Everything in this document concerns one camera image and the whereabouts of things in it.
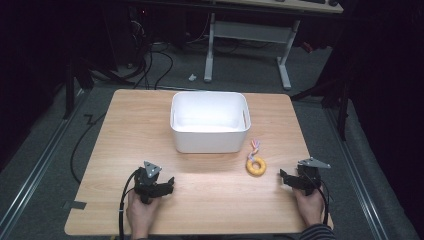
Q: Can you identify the black metal stand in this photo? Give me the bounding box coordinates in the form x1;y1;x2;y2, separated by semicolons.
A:
289;63;353;142
62;54;134;120

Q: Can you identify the yellow ring toy with rope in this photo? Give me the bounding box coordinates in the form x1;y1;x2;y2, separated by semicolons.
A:
245;138;268;178

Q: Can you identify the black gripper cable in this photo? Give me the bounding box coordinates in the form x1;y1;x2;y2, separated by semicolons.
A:
301;170;332;226
117;168;140;240

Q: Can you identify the metal floor rail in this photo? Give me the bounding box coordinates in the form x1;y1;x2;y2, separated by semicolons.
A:
0;89;88;231
324;108;390;240

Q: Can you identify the bundle of black cables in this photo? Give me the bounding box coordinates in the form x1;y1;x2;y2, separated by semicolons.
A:
128;19;175;90

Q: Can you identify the white plastic bin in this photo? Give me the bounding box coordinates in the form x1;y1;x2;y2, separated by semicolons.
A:
169;91;252;155

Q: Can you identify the grey tape strip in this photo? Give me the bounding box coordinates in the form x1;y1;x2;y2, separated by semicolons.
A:
68;200;88;211

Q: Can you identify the white metal desk frame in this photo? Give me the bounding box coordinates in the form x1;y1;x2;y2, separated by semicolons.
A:
203;12;303;91

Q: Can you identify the person's left hand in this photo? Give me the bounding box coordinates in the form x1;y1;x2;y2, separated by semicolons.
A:
125;189;162;238

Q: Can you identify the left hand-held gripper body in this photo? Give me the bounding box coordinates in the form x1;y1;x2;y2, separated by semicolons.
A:
133;160;168;205

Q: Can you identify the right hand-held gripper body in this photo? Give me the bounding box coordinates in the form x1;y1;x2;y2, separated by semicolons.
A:
292;156;332;197

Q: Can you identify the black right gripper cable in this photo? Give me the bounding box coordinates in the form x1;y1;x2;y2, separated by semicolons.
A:
301;170;332;226

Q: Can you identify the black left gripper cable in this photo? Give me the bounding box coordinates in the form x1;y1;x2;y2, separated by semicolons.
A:
117;168;140;240

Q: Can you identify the black floor cable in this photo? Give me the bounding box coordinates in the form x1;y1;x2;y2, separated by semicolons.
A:
69;113;107;185

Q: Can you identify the person's right hand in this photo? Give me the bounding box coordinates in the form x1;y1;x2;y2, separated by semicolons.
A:
291;186;325;228

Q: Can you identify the light wooden desk top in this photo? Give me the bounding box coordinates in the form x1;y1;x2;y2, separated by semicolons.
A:
213;0;345;15

